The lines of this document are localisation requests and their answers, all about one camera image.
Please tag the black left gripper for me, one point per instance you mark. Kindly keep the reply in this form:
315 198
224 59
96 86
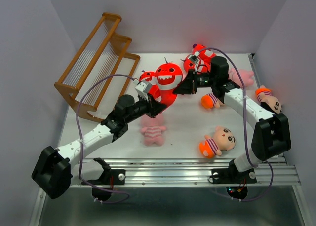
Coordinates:
153 106

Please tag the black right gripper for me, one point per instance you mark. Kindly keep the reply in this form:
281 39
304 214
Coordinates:
186 86

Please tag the red shark plush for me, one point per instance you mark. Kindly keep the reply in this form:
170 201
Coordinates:
148 76
166 78
205 55
203 68

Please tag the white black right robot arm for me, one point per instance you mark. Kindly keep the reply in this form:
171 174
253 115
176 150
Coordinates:
271 134

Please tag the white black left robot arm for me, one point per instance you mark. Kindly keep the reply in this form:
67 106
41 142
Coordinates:
58 169

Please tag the wooden tiered shelf rack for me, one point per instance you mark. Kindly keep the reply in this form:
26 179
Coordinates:
86 81

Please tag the pink striped pig plush front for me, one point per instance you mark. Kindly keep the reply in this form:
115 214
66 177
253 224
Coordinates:
152 129

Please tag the pink striped pig plush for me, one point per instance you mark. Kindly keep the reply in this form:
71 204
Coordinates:
246 76
152 129

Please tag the boy doll orange pants middle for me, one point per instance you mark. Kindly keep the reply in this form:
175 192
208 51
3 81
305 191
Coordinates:
209 101

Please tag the boy doll orange pants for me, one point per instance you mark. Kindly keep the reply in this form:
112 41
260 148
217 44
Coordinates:
222 140
266 100
209 101

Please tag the pink striped pig plush right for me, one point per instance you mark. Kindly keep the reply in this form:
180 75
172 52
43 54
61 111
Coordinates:
246 76

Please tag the boy doll orange pants front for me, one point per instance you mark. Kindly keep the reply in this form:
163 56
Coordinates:
222 140

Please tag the boy doll orange pants right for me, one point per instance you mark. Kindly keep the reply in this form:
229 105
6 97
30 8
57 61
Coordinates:
266 100

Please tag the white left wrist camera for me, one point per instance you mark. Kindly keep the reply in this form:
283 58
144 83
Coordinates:
143 88

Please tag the aluminium front mounting rail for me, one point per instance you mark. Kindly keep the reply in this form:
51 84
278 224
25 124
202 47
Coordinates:
194 172

